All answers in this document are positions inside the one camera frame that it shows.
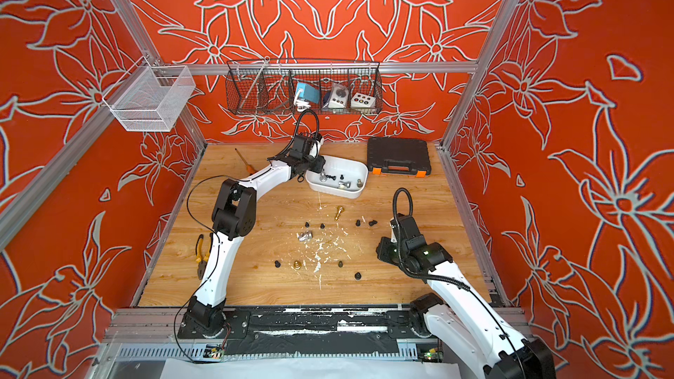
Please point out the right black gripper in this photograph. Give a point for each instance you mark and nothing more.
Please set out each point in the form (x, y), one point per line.
(383, 253)

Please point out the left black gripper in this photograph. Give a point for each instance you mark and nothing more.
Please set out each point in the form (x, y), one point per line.
(319, 163)

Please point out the silver chess knight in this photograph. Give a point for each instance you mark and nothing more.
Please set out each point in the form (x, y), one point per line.
(305, 236)

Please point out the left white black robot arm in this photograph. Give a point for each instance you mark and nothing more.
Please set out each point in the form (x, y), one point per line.
(234, 217)

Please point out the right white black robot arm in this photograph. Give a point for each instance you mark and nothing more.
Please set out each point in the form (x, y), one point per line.
(484, 342)

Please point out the white rectangular storage box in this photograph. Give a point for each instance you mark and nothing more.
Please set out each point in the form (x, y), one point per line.
(339, 177)

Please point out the gold chess bishop lying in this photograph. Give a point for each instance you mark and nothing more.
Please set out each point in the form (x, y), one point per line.
(339, 211)

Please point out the teal white device in basket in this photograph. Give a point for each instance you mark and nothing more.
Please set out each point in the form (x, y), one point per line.
(306, 96)

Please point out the white round-button device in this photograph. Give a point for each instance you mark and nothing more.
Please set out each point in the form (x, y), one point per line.
(337, 98)

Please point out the white dotted cube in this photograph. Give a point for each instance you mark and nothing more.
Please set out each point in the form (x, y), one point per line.
(362, 102)

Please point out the black orange tool case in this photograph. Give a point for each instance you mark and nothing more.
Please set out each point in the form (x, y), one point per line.
(393, 155)

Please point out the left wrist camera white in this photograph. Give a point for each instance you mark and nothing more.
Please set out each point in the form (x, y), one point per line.
(317, 142)

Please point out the orange handled screwdriver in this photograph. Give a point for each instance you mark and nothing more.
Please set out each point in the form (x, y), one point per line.
(250, 169)

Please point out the black wire wall basket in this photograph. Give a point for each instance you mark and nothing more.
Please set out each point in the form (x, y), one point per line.
(284, 86)

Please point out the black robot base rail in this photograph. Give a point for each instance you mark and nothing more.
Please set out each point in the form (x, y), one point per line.
(384, 331)

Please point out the yellow handled pliers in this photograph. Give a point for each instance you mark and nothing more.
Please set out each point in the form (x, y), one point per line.
(202, 256)

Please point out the clear plastic wall bin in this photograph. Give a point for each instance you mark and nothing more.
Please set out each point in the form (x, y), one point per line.
(150, 102)

